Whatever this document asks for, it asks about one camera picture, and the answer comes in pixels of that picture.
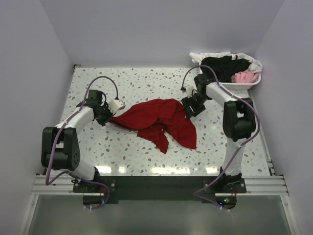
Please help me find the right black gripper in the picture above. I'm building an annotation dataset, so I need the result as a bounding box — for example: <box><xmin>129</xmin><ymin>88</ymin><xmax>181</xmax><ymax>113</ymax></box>
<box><xmin>181</xmin><ymin>93</ymin><xmax>209</xmax><ymax>120</ymax></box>

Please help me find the red t shirt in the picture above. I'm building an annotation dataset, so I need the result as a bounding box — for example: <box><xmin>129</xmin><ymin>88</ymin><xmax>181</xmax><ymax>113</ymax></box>
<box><xmin>110</xmin><ymin>99</ymin><xmax>197</xmax><ymax>154</ymax></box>

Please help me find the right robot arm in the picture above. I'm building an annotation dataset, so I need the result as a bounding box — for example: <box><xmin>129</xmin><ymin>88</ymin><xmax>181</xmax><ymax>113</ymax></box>
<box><xmin>180</xmin><ymin>74</ymin><xmax>260</xmax><ymax>192</ymax></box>

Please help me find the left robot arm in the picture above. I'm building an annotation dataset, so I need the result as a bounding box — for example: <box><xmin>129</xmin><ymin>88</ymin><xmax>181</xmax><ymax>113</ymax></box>
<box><xmin>41</xmin><ymin>90</ymin><xmax>125</xmax><ymax>192</ymax></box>

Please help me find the black garment in basket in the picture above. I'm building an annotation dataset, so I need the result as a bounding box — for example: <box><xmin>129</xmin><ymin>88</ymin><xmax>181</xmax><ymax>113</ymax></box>
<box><xmin>201</xmin><ymin>56</ymin><xmax>251</xmax><ymax>83</ymax></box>

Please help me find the white laundry basket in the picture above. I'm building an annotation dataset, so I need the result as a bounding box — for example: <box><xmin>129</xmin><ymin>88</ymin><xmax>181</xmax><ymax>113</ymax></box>
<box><xmin>198</xmin><ymin>52</ymin><xmax>262</xmax><ymax>91</ymax></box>

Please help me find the pink garment in basket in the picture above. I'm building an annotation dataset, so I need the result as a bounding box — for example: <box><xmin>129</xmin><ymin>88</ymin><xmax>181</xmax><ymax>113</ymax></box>
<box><xmin>231</xmin><ymin>71</ymin><xmax>259</xmax><ymax>84</ymax></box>

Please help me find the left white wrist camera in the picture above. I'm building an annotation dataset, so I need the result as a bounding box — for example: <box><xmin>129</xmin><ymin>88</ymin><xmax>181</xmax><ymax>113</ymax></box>
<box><xmin>108</xmin><ymin>99</ymin><xmax>125</xmax><ymax>113</ymax></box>

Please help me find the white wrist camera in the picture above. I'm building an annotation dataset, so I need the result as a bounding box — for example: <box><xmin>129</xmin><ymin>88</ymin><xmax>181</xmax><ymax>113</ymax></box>
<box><xmin>108</xmin><ymin>99</ymin><xmax>125</xmax><ymax>113</ymax></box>
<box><xmin>180</xmin><ymin>86</ymin><xmax>197</xmax><ymax>96</ymax></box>

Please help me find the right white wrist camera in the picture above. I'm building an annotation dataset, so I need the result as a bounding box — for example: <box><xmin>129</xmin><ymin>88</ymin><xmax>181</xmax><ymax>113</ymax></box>
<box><xmin>180</xmin><ymin>86</ymin><xmax>197</xmax><ymax>96</ymax></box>

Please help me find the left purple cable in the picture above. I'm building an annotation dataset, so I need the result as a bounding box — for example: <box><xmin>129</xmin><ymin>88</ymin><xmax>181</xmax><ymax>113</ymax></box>
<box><xmin>45</xmin><ymin>75</ymin><xmax>120</xmax><ymax>187</ymax></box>

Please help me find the purple cable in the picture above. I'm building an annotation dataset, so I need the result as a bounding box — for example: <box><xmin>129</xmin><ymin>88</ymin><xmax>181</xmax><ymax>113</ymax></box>
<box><xmin>45</xmin><ymin>75</ymin><xmax>120</xmax><ymax>187</ymax></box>
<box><xmin>180</xmin><ymin>65</ymin><xmax>262</xmax><ymax>205</ymax></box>

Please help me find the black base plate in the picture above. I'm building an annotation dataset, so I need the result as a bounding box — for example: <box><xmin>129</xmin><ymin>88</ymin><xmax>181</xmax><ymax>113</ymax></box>
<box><xmin>72</xmin><ymin>176</ymin><xmax>247</xmax><ymax>209</ymax></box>

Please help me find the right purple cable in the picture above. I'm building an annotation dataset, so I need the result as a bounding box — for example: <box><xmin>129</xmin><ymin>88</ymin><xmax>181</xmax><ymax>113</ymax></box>
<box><xmin>180</xmin><ymin>65</ymin><xmax>262</xmax><ymax>205</ymax></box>

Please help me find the aluminium frame rail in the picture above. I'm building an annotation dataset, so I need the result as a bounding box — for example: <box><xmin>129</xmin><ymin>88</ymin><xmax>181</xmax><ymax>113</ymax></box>
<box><xmin>31</xmin><ymin>174</ymin><xmax>291</xmax><ymax>196</ymax></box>

